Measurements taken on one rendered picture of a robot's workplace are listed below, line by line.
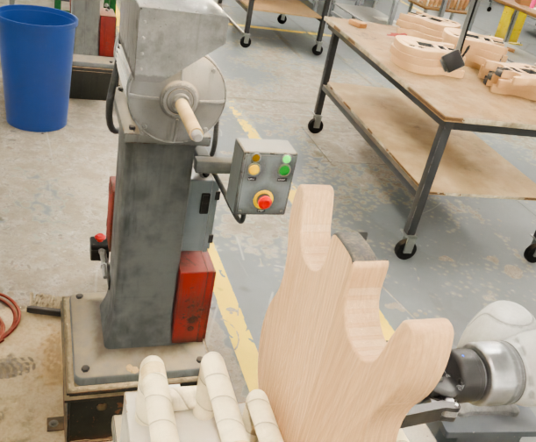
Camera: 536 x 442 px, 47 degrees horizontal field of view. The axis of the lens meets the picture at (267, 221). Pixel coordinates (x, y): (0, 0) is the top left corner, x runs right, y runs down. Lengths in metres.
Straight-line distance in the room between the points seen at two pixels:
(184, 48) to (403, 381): 0.84
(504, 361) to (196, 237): 1.30
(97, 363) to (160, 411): 1.39
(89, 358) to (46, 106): 2.50
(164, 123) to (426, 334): 1.15
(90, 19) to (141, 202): 3.28
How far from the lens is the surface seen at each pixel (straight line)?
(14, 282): 3.00
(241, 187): 1.73
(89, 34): 5.08
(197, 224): 2.00
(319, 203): 0.81
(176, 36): 1.25
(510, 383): 0.93
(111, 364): 2.16
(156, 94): 1.58
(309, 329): 0.79
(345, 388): 0.71
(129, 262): 2.01
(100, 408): 2.23
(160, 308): 2.14
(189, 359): 2.20
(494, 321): 1.60
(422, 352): 0.59
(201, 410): 0.92
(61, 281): 3.00
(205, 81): 1.60
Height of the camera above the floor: 1.79
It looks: 29 degrees down
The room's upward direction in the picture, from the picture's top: 12 degrees clockwise
